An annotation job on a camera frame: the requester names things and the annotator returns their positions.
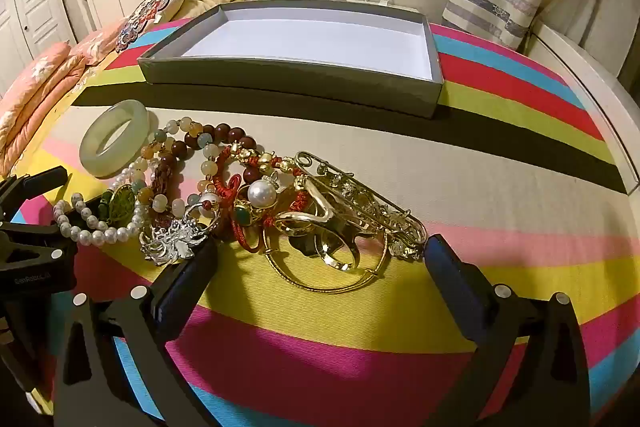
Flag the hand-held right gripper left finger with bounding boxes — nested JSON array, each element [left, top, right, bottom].
[[52, 234, 221, 427]]

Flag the pale stone bead bracelet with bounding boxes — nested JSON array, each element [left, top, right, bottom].
[[140, 117, 223, 218]]

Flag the pale jade bangle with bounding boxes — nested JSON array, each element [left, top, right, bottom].
[[79, 99, 151, 179]]

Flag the large gold pin brooch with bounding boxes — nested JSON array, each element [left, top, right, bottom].
[[292, 151, 428, 260]]

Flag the dark red bead bracelet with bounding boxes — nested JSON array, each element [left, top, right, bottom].
[[150, 123, 258, 228]]

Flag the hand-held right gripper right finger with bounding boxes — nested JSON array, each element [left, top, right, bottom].
[[422, 234, 593, 427]]

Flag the grey cardboard box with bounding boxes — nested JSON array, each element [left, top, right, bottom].
[[137, 0, 445, 120]]

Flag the silver flower brooch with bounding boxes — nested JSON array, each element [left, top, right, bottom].
[[139, 214, 213, 267]]

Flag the thin gold bangle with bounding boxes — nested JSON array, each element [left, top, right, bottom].
[[262, 222, 392, 294]]

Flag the white nightstand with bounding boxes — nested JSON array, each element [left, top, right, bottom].
[[345, 0, 421, 10]]

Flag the pink floral quilt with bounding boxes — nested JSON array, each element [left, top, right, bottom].
[[0, 19, 126, 175]]

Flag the red cord gold bead bracelet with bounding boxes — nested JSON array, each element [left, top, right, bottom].
[[215, 146, 306, 253]]

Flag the green pendant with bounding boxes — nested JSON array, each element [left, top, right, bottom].
[[97, 186, 137, 225]]

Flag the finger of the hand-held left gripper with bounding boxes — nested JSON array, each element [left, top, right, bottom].
[[0, 166, 69, 220], [0, 226, 77, 303]]

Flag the embroidered cushion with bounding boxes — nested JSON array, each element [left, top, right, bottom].
[[116, 0, 193, 52]]

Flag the large pearl gold ring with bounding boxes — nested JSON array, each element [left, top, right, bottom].
[[235, 177, 281, 228]]

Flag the wide gold ring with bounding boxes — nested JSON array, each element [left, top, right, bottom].
[[272, 187, 361, 270]]

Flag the white wardrobe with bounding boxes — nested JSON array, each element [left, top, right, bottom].
[[0, 0, 76, 98]]

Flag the striped colourful blanket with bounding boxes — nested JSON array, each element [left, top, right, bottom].
[[0, 17, 628, 427]]

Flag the white pearl strand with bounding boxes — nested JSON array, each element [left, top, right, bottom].
[[52, 157, 151, 248]]

